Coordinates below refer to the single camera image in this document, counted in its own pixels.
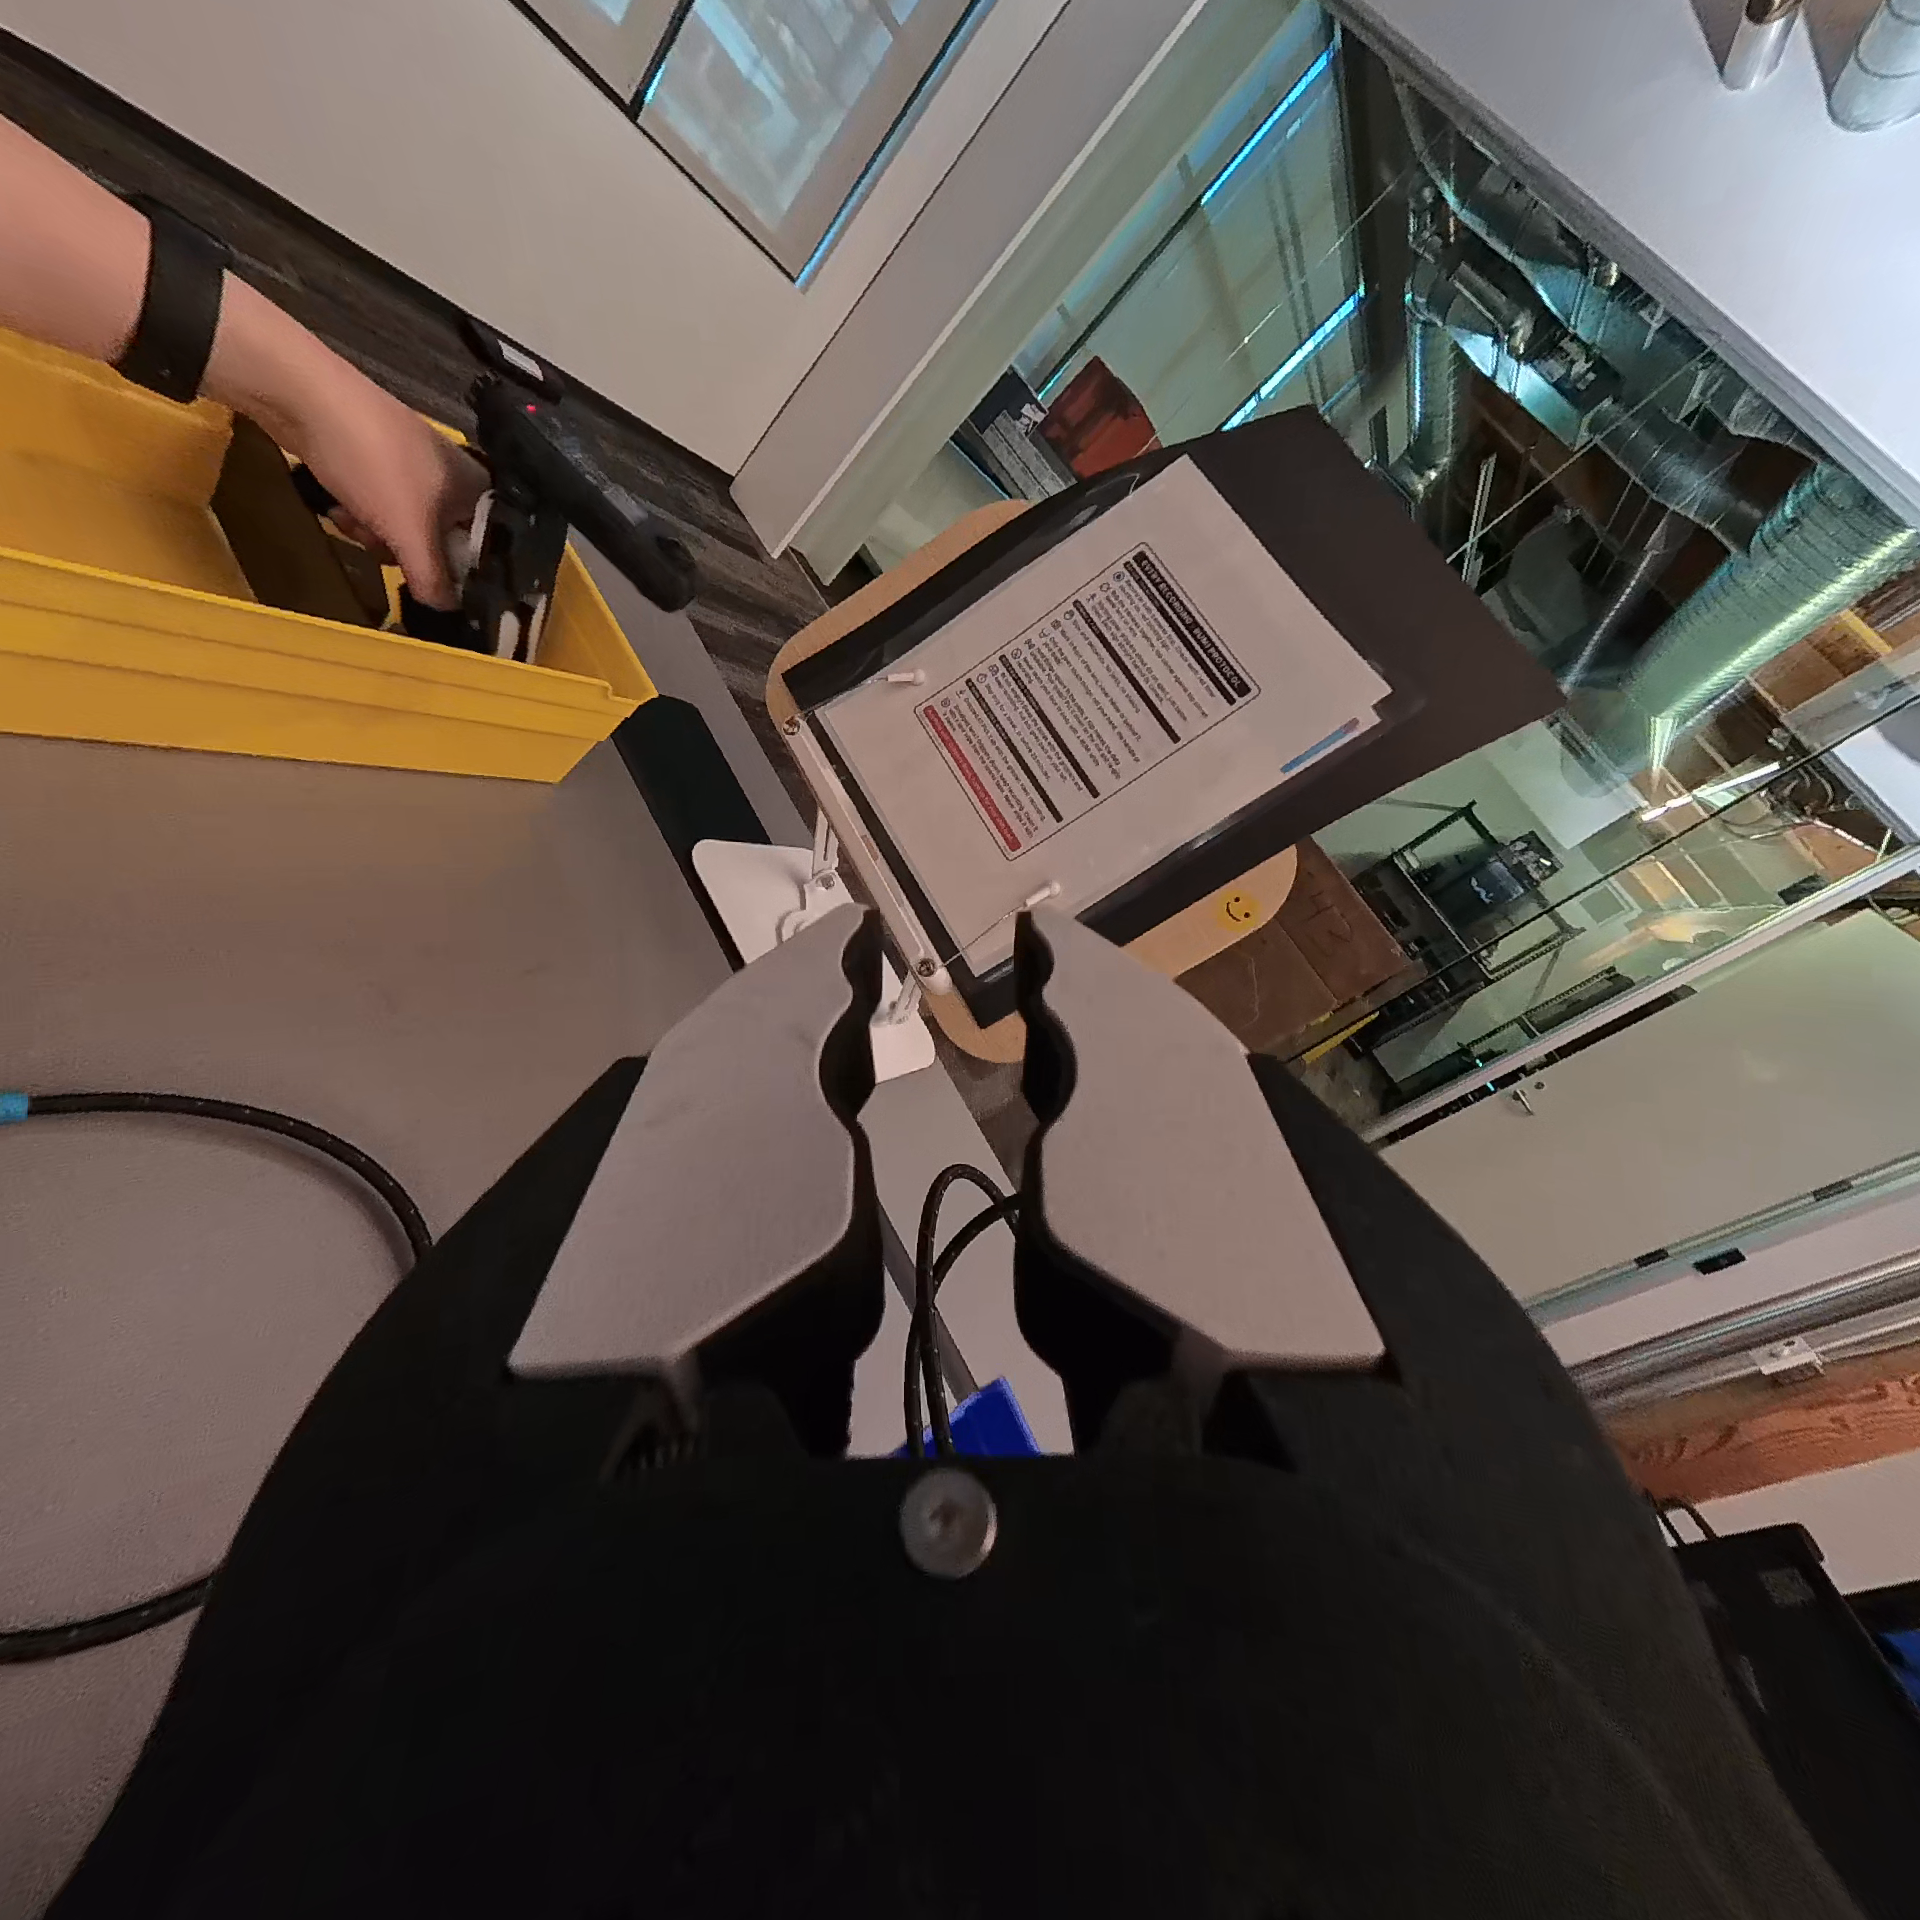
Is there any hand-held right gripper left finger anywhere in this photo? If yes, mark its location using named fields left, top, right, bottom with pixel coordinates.
left=507, top=904, right=891, bottom=1455

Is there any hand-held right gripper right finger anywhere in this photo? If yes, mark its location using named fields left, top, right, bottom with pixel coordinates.
left=1011, top=907, right=1387, bottom=1461

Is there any yellow plastic bin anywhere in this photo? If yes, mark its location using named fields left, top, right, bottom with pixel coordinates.
left=0, top=326, right=663, bottom=783

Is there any thick black braided hdmi cable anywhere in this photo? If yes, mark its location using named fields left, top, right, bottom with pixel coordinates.
left=0, top=1092, right=439, bottom=1670

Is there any person's left forearm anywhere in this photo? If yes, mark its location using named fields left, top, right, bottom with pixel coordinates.
left=0, top=112, right=323, bottom=451

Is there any person's left hand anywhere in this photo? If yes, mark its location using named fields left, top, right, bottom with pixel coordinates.
left=261, top=360, right=496, bottom=612

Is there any brown cardboard box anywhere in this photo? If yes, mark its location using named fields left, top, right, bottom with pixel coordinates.
left=1177, top=840, right=1426, bottom=1071

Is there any instruction sign on stand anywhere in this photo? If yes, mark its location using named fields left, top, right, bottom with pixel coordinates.
left=782, top=404, right=1570, bottom=1022
left=763, top=503, right=1300, bottom=1067

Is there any large gridded window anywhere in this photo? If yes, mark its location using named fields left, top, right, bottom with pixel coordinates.
left=509, top=0, right=1000, bottom=288

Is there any black wristband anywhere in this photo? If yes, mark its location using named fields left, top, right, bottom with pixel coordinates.
left=111, top=196, right=234, bottom=404

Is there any printed instruction sheet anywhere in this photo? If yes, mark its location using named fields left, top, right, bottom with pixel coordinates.
left=810, top=458, right=1398, bottom=969

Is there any red case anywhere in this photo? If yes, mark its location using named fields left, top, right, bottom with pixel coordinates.
left=1036, top=356, right=1162, bottom=480

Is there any black equipment case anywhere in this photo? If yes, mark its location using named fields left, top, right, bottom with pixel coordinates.
left=1665, top=1521, right=1920, bottom=1831

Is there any thin black cable green plug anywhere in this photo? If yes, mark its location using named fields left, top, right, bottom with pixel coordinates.
left=900, top=1163, right=1025, bottom=1461

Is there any silver flexible duct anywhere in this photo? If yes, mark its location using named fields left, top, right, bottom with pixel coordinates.
left=1561, top=451, right=1920, bottom=782

